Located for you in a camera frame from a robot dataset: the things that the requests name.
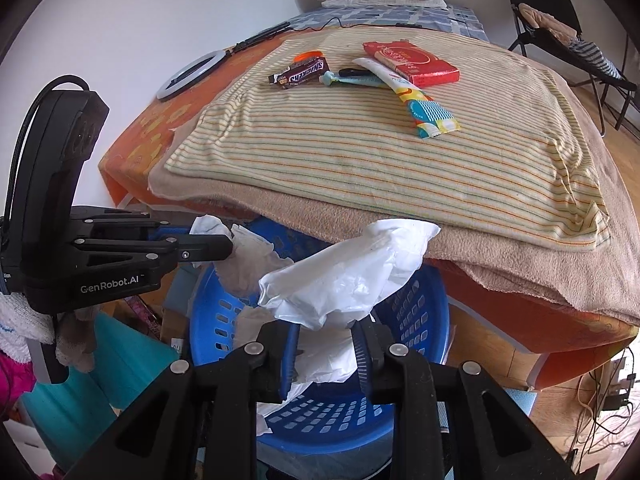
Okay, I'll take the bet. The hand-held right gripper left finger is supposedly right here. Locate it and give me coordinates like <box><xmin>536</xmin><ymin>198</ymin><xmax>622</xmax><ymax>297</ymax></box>
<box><xmin>65</xmin><ymin>320</ymin><xmax>303</xmax><ymax>480</ymax></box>

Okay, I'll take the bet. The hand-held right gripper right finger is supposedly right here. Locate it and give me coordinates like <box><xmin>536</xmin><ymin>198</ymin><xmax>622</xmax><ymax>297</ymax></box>
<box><xmin>350</xmin><ymin>317</ymin><xmax>576</xmax><ymax>480</ymax></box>

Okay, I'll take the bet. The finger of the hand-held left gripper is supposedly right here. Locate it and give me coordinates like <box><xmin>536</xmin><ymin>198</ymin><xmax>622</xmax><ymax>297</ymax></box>
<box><xmin>75</xmin><ymin>235</ymin><xmax>235</xmax><ymax>268</ymax></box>
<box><xmin>75</xmin><ymin>212</ymin><xmax>201</xmax><ymax>241</ymax></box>

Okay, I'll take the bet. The white tissue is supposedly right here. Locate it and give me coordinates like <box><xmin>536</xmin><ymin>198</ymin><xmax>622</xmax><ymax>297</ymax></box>
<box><xmin>190</xmin><ymin>214</ymin><xmax>296</xmax><ymax>298</ymax></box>

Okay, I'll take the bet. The blue plastic laundry basket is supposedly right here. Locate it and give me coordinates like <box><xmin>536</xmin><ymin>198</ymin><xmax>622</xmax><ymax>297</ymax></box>
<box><xmin>187</xmin><ymin>217</ymin><xmax>451</xmax><ymax>456</ymax></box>

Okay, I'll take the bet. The white plastic bag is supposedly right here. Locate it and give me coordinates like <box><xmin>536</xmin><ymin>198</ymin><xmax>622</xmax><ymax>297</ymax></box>
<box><xmin>255</xmin><ymin>217</ymin><xmax>442</xmax><ymax>436</ymax></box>

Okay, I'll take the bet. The brown chocolate bar wrapper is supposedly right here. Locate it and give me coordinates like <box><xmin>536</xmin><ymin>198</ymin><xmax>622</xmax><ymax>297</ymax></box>
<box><xmin>267</xmin><ymin>56</ymin><xmax>330</xmax><ymax>90</ymax></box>

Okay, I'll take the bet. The white squeeze tube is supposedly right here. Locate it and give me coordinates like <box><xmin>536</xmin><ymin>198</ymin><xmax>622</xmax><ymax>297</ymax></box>
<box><xmin>351</xmin><ymin>57</ymin><xmax>401</xmax><ymax>86</ymax></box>

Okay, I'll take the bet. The yellow snack wrapper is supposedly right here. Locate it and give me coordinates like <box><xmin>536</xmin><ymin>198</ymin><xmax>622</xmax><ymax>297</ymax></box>
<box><xmin>390</xmin><ymin>80</ymin><xmax>461</xmax><ymax>138</ymax></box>

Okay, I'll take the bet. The red packet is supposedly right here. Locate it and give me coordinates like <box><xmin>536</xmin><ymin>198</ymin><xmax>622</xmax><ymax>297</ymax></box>
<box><xmin>362</xmin><ymin>40</ymin><xmax>461</xmax><ymax>88</ymax></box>

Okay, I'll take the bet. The person's left hand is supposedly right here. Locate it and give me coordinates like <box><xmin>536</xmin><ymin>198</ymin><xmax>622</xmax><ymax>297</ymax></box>
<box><xmin>0</xmin><ymin>290</ymin><xmax>98</xmax><ymax>373</ymax></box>

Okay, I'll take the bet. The cardboard box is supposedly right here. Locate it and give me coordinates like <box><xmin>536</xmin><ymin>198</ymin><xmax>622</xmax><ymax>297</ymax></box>
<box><xmin>160</xmin><ymin>305</ymin><xmax>193</xmax><ymax>356</ymax></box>

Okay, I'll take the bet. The orange floral bedsheet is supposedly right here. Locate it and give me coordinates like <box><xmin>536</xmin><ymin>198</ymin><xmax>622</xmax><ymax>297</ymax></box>
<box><xmin>97</xmin><ymin>35</ymin><xmax>640</xmax><ymax>391</ymax></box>

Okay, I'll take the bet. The beige fleece blanket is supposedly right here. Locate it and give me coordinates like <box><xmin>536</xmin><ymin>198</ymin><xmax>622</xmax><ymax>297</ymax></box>
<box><xmin>147</xmin><ymin>25</ymin><xmax>640</xmax><ymax>328</ymax></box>

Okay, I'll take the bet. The light blue foam mat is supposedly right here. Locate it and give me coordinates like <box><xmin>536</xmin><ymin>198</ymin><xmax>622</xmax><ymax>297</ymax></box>
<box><xmin>500</xmin><ymin>387</ymin><xmax>538</xmax><ymax>416</ymax></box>

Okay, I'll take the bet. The striped cream blanket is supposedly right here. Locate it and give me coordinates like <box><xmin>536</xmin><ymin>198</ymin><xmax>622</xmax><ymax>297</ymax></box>
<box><xmin>164</xmin><ymin>25</ymin><xmax>611</xmax><ymax>253</ymax></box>

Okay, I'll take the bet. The blue checked bedsheet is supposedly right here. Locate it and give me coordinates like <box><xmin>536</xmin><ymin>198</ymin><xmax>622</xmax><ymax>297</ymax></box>
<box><xmin>290</xmin><ymin>4</ymin><xmax>488</xmax><ymax>41</ymax></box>

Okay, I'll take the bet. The dark striped cloth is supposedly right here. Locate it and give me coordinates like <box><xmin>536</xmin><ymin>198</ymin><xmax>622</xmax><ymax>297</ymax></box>
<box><xmin>567</xmin><ymin>37</ymin><xmax>626</xmax><ymax>81</ymax></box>

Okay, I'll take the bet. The beige clothing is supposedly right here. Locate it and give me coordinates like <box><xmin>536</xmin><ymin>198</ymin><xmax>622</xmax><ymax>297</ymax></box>
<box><xmin>517</xmin><ymin>2</ymin><xmax>583</xmax><ymax>43</ymax></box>

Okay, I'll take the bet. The white ring light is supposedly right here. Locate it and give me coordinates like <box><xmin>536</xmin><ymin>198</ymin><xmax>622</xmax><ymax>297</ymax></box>
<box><xmin>156</xmin><ymin>21</ymin><xmax>292</xmax><ymax>102</ymax></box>

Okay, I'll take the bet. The thin black cable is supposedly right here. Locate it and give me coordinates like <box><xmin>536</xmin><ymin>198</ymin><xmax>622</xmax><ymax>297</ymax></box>
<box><xmin>290</xmin><ymin>16</ymin><xmax>361</xmax><ymax>31</ymax></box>

